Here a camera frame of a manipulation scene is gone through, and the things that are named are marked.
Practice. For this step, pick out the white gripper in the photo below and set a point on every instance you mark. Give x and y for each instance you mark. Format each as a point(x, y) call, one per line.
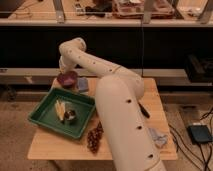
point(66, 64)

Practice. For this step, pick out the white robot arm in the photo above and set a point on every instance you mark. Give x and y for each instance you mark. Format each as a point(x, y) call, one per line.
point(117, 96)

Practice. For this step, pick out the purple bowl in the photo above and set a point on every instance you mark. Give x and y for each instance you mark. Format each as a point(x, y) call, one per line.
point(67, 79)

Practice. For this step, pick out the small metal cup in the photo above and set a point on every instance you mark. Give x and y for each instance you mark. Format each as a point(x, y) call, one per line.
point(70, 116)

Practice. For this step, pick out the green plastic tray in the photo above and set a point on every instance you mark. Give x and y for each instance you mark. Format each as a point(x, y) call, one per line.
point(45, 112)

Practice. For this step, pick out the dark grape bunch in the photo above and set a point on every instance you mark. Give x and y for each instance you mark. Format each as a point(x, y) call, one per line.
point(93, 138)

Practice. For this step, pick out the wooden table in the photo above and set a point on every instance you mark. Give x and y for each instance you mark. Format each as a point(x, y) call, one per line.
point(49, 145)

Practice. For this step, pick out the black marker pen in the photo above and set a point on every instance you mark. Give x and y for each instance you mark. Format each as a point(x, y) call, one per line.
point(144, 111)

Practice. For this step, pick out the light blue cloth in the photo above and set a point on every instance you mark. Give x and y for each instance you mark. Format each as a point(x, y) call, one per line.
point(160, 139)

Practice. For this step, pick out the black foot pedal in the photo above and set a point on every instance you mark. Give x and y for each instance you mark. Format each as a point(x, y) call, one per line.
point(199, 134)

